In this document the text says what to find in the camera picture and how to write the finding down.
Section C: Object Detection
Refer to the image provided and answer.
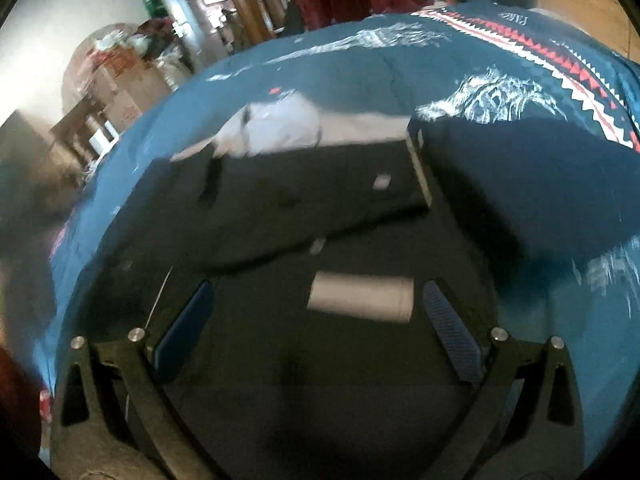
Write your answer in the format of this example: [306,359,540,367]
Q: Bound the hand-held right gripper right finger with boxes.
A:
[422,279,586,480]

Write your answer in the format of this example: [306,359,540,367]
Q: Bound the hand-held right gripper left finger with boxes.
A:
[51,280,221,480]

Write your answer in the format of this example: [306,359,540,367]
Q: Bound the blue printed blanket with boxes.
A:
[40,0,640,480]

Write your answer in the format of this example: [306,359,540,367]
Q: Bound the cardboard boxes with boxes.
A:
[97,66,172,132]

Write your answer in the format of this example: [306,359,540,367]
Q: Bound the black garment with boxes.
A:
[65,92,640,480]

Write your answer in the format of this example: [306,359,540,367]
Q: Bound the pile of bags and clutter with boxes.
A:
[77,21,193,77]

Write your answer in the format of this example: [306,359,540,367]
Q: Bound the dark red blurred cloth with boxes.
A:
[0,347,43,466]

